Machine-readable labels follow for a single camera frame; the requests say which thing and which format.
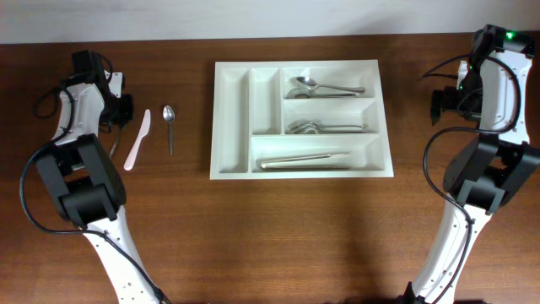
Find metal tongs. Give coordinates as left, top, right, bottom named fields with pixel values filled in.
left=256, top=153, right=353, bottom=171

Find large metal spoon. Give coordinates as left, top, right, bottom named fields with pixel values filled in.
left=294, top=76, right=366, bottom=94
left=286, top=88, right=357, bottom=99

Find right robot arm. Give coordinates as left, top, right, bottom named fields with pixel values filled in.
left=397, top=24, right=539, bottom=303

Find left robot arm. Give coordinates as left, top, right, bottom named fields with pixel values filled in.
left=27, top=51, right=169, bottom=303

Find pink plastic knife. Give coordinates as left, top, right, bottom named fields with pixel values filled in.
left=123, top=109, right=151, bottom=171

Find metal fork in tray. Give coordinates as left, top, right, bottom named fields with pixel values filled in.
left=289, top=122, right=365, bottom=134
left=288, top=121, right=365, bottom=133

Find white plastic cutlery tray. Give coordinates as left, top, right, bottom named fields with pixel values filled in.
left=209, top=60, right=394, bottom=180

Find small teaspoon dark handle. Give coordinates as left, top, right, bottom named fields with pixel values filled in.
left=162, top=106, right=176, bottom=155

